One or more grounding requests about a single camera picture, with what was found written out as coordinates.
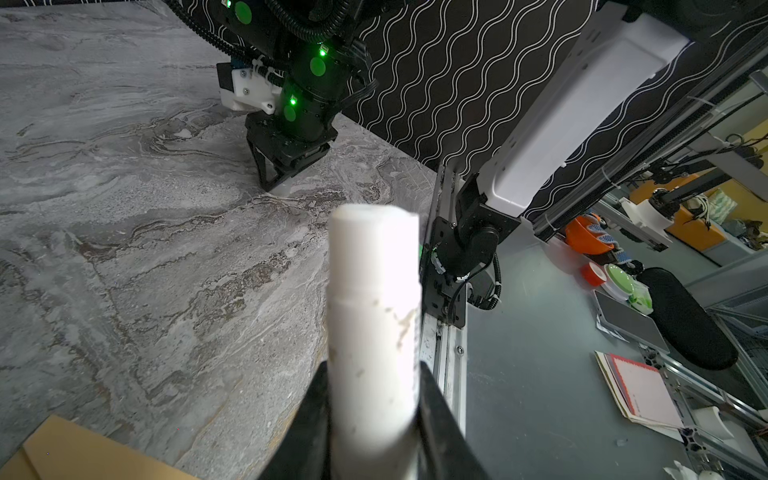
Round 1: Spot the red tape roll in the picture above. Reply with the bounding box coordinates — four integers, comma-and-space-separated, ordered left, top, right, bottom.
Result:
579, 262, 608, 288

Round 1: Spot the green round lid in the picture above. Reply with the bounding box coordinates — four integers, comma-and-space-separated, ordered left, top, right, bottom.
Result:
604, 264, 635, 296

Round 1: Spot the black cylindrical pouch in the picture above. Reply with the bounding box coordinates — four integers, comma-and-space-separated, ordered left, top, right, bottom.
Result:
636, 267, 739, 371

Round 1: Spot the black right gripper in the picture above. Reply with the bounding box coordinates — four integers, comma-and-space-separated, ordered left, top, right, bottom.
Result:
245, 41, 360, 192

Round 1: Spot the orange bowl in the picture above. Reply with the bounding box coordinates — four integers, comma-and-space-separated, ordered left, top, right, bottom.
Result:
565, 215, 614, 255

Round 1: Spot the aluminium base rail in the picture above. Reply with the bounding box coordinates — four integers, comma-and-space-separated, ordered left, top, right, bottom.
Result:
420, 161, 467, 433

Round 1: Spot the white glue stick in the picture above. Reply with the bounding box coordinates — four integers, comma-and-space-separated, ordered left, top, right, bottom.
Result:
325, 204, 421, 479

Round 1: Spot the dark grey tablet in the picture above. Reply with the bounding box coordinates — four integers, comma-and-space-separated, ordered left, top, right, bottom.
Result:
593, 292, 670, 354

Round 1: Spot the brown manila envelope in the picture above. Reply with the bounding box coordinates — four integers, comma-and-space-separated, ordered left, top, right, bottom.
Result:
1, 415, 192, 479

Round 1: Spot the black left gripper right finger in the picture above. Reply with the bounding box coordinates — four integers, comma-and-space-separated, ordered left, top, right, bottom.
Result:
417, 361, 489, 479

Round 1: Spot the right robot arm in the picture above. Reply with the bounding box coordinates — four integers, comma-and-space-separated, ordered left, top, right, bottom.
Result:
169, 1, 758, 323

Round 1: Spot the pink notebook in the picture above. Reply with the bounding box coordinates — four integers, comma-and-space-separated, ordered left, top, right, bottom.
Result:
594, 351, 685, 432

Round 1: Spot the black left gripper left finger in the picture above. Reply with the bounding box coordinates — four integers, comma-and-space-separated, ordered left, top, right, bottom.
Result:
259, 361, 331, 480

